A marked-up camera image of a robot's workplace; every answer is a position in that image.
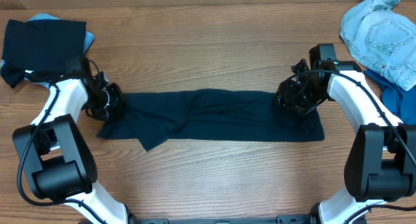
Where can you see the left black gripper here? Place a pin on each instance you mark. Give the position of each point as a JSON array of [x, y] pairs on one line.
[[116, 100]]

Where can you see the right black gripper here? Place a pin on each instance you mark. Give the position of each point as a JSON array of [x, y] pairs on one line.
[[289, 96]]

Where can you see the black t-shirt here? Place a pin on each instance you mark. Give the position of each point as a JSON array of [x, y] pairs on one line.
[[210, 114]]

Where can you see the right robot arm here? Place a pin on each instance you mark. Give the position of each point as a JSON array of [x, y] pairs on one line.
[[380, 168]]

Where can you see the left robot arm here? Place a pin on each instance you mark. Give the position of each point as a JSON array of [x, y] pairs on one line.
[[55, 164]]

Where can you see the folded light blue jeans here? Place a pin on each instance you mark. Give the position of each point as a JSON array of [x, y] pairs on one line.
[[88, 40]]

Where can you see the folded black shirt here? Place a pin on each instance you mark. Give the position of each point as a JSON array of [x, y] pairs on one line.
[[42, 45]]

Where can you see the black garment under stack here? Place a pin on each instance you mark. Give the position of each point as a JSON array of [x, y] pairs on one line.
[[13, 76]]

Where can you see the crumpled light denim jeans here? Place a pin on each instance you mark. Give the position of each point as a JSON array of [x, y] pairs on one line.
[[381, 40]]

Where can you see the dark blue garment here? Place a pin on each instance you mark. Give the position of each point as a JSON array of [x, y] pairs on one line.
[[399, 102]]

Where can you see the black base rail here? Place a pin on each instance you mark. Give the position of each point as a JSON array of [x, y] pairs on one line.
[[221, 221]]

